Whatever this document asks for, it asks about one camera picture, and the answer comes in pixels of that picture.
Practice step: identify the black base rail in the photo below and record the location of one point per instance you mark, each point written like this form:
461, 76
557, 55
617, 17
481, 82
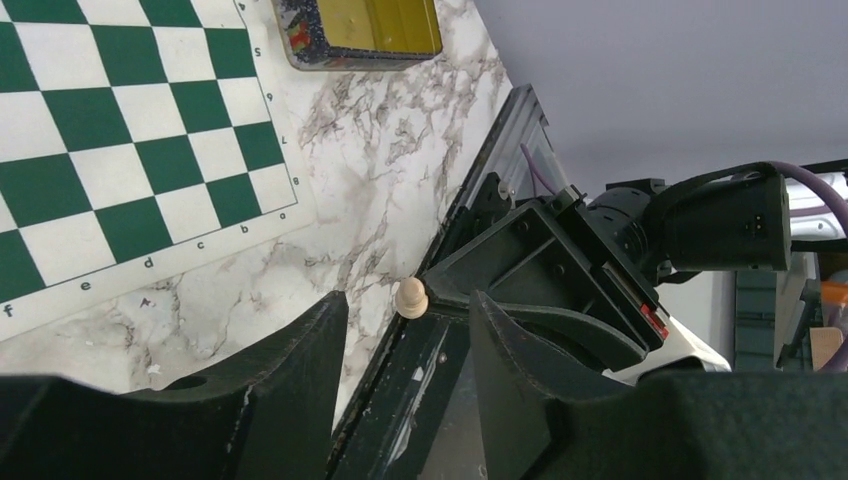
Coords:
390, 425

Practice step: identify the aluminium rail right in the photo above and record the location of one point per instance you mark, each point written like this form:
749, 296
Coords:
517, 149

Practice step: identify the green white chess board mat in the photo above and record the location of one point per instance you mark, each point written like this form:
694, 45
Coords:
139, 140

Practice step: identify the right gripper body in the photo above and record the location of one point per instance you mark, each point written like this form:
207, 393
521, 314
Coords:
567, 271

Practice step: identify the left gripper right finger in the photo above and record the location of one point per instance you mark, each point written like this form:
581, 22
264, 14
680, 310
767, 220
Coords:
545, 416

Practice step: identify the gold tin with light pieces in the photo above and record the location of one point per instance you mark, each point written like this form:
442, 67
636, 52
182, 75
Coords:
359, 35

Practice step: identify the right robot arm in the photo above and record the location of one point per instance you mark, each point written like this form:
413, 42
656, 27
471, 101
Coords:
739, 218

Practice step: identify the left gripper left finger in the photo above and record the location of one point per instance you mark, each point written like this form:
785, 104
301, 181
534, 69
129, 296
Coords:
265, 412

